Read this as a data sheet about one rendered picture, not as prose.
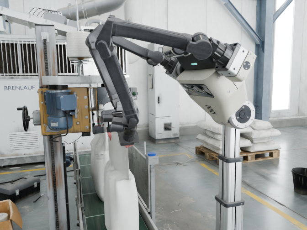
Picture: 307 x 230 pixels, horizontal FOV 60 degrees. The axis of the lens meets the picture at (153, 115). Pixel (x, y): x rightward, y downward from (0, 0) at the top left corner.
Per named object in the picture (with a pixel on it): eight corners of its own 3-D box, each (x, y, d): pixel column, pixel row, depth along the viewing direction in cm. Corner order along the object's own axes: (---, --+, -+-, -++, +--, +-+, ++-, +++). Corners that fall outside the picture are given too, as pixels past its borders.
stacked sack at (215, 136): (241, 140, 433) (241, 132, 431) (217, 142, 425) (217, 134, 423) (222, 132, 498) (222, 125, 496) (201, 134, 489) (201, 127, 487)
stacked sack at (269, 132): (283, 137, 453) (283, 128, 451) (250, 140, 433) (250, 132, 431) (265, 132, 495) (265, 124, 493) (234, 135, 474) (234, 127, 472)
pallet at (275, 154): (280, 157, 460) (280, 149, 458) (220, 166, 419) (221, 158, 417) (248, 146, 536) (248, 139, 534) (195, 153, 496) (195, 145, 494)
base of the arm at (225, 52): (229, 46, 113) (216, 71, 113) (214, 36, 110) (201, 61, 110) (241, 44, 105) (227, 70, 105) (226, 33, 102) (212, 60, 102)
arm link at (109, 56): (106, 40, 99) (110, 30, 108) (92, 44, 100) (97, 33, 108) (140, 126, 123) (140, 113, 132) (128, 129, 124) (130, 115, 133)
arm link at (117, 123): (137, 120, 122) (138, 109, 129) (112, 116, 120) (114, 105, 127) (133, 139, 129) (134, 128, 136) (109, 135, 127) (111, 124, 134)
